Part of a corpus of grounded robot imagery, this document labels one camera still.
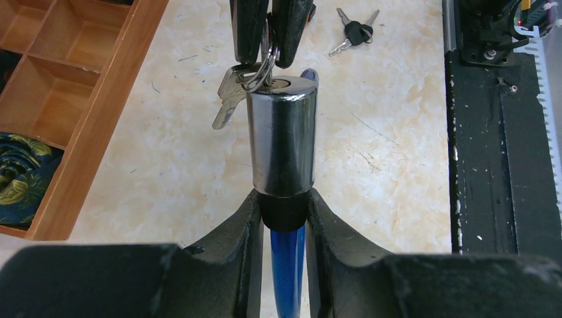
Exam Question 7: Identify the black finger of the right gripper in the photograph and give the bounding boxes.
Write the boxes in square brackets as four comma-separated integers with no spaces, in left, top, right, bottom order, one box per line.
[268,0,314,69]
[229,0,269,64]

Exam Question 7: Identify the wooden compartment tray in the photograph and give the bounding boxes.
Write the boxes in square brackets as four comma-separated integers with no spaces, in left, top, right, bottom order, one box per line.
[1,1,167,240]

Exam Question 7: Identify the rolled floral tie, left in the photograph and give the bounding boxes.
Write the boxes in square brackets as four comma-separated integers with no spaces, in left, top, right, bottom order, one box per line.
[1,132,64,227]

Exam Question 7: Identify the blue cable lock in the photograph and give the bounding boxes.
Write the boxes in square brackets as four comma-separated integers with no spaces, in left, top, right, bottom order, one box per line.
[247,68,319,317]

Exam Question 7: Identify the blue lock key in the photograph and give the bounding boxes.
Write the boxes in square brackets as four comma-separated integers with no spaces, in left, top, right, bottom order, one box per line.
[212,44,278,130]

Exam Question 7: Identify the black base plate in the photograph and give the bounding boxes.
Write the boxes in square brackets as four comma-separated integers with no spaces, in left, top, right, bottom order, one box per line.
[444,0,562,256]

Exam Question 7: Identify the black padlock keys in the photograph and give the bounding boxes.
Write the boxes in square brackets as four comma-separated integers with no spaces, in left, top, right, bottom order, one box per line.
[329,7,380,57]

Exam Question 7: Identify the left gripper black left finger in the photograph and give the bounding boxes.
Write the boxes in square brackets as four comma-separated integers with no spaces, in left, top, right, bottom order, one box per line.
[1,191,264,317]

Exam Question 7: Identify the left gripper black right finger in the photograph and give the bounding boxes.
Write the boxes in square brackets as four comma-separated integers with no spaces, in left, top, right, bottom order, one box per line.
[306,190,561,317]

